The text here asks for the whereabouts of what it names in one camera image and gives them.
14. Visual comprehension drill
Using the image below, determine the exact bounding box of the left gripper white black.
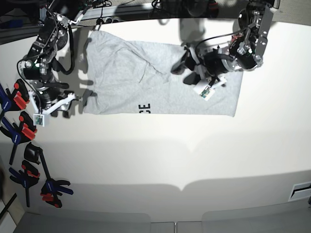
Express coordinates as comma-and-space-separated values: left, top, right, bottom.
171, 46, 228, 101

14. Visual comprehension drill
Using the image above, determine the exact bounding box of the blue orange bar clamp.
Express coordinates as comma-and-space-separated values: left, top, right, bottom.
0, 79, 29, 118
9, 160, 40, 208
0, 111, 37, 165

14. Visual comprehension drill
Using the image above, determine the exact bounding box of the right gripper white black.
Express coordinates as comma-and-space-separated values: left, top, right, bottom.
28, 88, 75, 127

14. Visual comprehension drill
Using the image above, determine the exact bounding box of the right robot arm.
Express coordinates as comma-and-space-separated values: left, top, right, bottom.
17, 10, 82, 127

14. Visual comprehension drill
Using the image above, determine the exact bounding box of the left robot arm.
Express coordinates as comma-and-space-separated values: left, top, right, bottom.
171, 0, 280, 100

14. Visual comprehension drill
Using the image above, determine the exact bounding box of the top blue orange bar clamp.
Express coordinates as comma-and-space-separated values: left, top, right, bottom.
0, 79, 29, 118

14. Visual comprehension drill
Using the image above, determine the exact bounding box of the large black blue bar clamp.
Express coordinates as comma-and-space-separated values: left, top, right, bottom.
24, 142, 74, 208

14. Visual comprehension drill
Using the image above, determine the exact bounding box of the grey T-shirt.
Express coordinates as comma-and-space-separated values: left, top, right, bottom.
84, 31, 243, 117

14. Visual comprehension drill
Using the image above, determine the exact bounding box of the aluminium frame rail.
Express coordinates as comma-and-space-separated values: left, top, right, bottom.
0, 3, 152, 45

